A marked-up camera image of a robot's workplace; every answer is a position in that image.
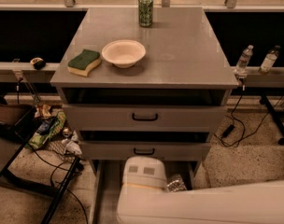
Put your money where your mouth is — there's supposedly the clear plastic water bottle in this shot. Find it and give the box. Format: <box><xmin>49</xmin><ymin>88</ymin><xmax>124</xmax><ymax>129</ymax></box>
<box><xmin>167</xmin><ymin>174</ymin><xmax>187</xmax><ymax>192</ymax></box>

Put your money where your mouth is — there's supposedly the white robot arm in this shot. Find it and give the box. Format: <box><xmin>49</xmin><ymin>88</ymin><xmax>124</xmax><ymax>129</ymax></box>
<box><xmin>117</xmin><ymin>156</ymin><xmax>284</xmax><ymax>224</ymax></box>

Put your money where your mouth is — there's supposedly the grey drawer cabinet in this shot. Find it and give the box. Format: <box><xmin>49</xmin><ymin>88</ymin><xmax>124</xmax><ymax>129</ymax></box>
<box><xmin>50</xmin><ymin>6</ymin><xmax>239</xmax><ymax>224</ymax></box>

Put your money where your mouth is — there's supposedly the grey top drawer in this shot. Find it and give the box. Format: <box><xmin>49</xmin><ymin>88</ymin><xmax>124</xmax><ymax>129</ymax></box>
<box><xmin>63</xmin><ymin>105</ymin><xmax>226</xmax><ymax>133</ymax></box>

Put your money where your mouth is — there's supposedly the grey middle drawer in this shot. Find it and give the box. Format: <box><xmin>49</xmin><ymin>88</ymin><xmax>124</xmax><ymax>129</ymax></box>
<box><xmin>80</xmin><ymin>141</ymin><xmax>210</xmax><ymax>161</ymax></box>

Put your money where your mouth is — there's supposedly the grey open bottom drawer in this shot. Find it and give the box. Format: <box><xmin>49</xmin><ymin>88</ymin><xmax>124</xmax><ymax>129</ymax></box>
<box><xmin>89</xmin><ymin>161</ymin><xmax>200</xmax><ymax>224</ymax></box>

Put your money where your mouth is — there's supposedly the clear water bottle on ledge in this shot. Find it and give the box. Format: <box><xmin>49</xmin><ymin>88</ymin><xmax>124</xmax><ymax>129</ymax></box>
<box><xmin>234</xmin><ymin>45</ymin><xmax>253</xmax><ymax>75</ymax></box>

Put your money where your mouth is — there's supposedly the white paper bowl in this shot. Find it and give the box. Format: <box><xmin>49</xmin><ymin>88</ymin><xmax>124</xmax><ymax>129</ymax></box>
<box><xmin>102</xmin><ymin>40</ymin><xmax>146</xmax><ymax>68</ymax></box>

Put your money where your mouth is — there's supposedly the green yellow sponge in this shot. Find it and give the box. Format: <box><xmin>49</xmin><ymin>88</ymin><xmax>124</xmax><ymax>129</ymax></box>
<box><xmin>67</xmin><ymin>49</ymin><xmax>102</xmax><ymax>77</ymax></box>

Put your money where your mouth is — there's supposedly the crumpled white wrapper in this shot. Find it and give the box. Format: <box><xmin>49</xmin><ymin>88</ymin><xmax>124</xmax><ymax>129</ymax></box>
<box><xmin>62</xmin><ymin>139</ymin><xmax>82</xmax><ymax>156</ymax></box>

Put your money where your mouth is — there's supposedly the green snack bag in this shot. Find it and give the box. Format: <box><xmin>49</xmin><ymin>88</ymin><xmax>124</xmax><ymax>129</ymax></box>
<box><xmin>26</xmin><ymin>111</ymin><xmax>66</xmax><ymax>150</ymax></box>

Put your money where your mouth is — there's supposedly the green drink can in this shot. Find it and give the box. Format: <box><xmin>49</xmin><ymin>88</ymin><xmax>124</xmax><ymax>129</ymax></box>
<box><xmin>138</xmin><ymin>0</ymin><xmax>153</xmax><ymax>27</ymax></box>

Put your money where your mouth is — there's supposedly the black yellow tape measure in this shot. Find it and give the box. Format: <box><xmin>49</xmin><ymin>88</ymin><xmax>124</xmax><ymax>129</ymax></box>
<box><xmin>30</xmin><ymin>57</ymin><xmax>46</xmax><ymax>70</ymax></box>

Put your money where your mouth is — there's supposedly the dark folding chair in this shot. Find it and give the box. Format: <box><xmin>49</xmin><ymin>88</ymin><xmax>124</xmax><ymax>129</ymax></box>
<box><xmin>0</xmin><ymin>96</ymin><xmax>80</xmax><ymax>224</ymax></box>

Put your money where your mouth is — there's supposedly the black wheeled stand leg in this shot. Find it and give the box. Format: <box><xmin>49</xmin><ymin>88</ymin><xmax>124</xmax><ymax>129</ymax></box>
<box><xmin>260</xmin><ymin>93</ymin><xmax>284</xmax><ymax>146</ymax></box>

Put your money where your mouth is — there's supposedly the black power adapter cable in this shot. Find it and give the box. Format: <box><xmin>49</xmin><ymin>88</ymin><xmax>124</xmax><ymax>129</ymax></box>
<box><xmin>213</xmin><ymin>83</ymin><xmax>284</xmax><ymax>148</ymax></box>

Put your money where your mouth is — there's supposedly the black cable on floor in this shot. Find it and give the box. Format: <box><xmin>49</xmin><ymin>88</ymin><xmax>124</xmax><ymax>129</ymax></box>
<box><xmin>26</xmin><ymin>142</ymin><xmax>89</xmax><ymax>224</ymax></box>

